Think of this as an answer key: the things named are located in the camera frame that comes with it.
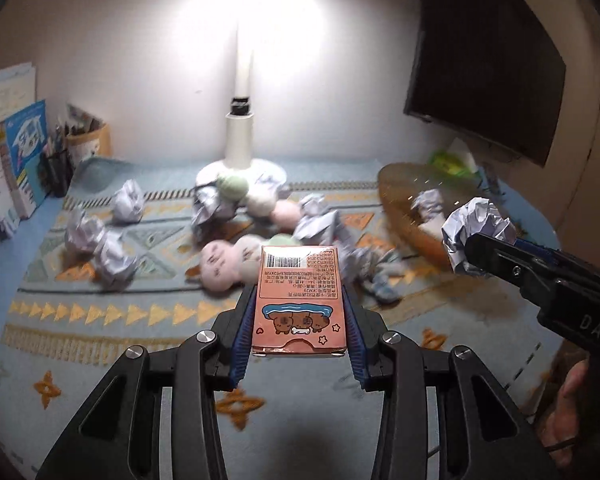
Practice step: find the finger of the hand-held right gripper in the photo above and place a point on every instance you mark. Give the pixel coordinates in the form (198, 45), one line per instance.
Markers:
(540, 255)
(500, 260)

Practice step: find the person's right hand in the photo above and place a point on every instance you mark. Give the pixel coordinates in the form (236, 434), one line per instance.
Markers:
(567, 410)

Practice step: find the pink cartoon card box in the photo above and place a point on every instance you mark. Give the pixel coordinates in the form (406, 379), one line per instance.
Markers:
(300, 305)

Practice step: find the black flat screen monitor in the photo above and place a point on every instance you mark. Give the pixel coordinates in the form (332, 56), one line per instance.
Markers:
(480, 60)

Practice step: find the black pen holder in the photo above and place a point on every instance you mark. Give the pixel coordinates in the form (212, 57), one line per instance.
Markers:
(55, 170)

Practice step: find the pastel three-ball plush toy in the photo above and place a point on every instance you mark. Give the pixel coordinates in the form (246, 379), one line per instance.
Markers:
(220, 265)
(260, 202)

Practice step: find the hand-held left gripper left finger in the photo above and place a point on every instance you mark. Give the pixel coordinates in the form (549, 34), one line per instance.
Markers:
(242, 345)

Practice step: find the round woven basket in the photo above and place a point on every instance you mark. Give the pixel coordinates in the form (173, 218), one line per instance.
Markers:
(400, 200)

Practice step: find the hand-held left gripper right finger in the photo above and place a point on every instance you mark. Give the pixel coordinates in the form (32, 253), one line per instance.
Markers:
(356, 345)

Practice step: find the blue book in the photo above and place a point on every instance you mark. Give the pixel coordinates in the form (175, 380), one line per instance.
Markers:
(25, 155)

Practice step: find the white paper ball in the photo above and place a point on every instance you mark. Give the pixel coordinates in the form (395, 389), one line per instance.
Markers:
(475, 217)
(209, 207)
(430, 205)
(320, 222)
(370, 270)
(271, 185)
(84, 232)
(127, 201)
(115, 260)

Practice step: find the green tissue pack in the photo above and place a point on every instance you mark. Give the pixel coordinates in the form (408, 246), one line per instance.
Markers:
(452, 162)

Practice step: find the white desk lamp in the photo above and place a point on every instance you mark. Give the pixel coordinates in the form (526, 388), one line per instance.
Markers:
(238, 135)

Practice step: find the patterned blue mat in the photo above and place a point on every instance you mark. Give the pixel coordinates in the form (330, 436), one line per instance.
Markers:
(130, 350)

